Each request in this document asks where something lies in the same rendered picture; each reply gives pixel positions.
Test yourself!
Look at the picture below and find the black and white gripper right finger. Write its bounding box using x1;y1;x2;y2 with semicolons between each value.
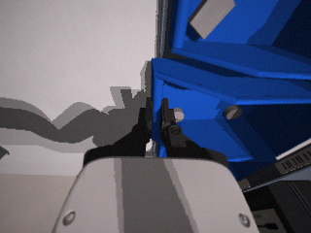
159;98;228;168

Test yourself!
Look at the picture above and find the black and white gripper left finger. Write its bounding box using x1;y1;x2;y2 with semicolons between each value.
83;97;153;167

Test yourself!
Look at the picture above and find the grey rectangular block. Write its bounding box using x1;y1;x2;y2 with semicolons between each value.
188;0;235;39

